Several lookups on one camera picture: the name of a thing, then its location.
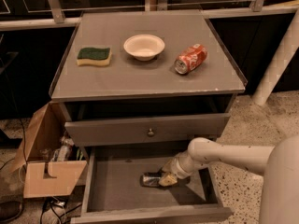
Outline metal window railing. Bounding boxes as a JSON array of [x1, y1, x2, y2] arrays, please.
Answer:
[[0, 0, 299, 31]]

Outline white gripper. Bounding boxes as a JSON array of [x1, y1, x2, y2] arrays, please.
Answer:
[[159, 152, 194, 187]]

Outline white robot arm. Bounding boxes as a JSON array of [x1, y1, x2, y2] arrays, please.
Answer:
[[159, 135, 299, 224]]

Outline brown cardboard box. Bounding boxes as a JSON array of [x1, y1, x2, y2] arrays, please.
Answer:
[[11, 102, 87, 198]]

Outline red soda can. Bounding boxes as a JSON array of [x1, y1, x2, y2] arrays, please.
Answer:
[[174, 44, 207, 75]]

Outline silver blue redbull can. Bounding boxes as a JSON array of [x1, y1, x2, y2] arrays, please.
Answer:
[[140, 173, 163, 188]]

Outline dark shoe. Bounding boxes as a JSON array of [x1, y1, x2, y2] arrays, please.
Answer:
[[0, 201, 23, 223]]

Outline white paper bowl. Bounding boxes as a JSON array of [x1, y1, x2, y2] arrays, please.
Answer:
[[123, 35, 165, 62]]

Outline grey open middle drawer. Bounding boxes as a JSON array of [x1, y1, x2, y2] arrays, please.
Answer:
[[71, 141, 234, 224]]

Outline grey top drawer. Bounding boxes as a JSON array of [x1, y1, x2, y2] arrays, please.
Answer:
[[65, 113, 230, 147]]

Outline round metal drawer knob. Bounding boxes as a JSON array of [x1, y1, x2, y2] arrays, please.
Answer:
[[147, 128, 155, 137]]

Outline grey drawer cabinet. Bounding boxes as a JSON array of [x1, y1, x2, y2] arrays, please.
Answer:
[[49, 10, 249, 156]]

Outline plastic bottle in box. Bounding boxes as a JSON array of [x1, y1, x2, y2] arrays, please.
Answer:
[[57, 137, 74, 161]]

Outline white diagonal pole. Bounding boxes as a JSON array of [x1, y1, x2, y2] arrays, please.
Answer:
[[252, 10, 299, 105]]

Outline green yellow sponge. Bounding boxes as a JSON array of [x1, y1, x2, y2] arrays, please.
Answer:
[[77, 47, 112, 66]]

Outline black floor cables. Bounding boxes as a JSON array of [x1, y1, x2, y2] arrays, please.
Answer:
[[39, 197, 83, 224]]

